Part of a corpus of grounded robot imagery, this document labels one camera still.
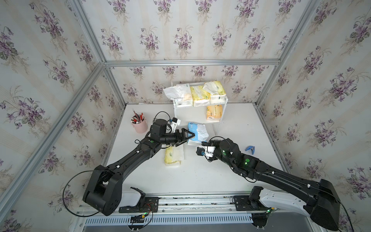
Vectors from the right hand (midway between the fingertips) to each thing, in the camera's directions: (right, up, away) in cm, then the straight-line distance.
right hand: (206, 140), depth 75 cm
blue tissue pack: (-3, +4, +2) cm, 5 cm away
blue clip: (+33, -9, +18) cm, 39 cm away
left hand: (-8, 0, 0) cm, 8 cm away
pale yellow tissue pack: (-18, -12, +13) cm, 25 cm away
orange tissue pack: (+7, +15, +15) cm, 23 cm away
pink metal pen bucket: (-41, +8, +19) cm, 46 cm away
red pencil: (-45, +15, +23) cm, 53 cm away
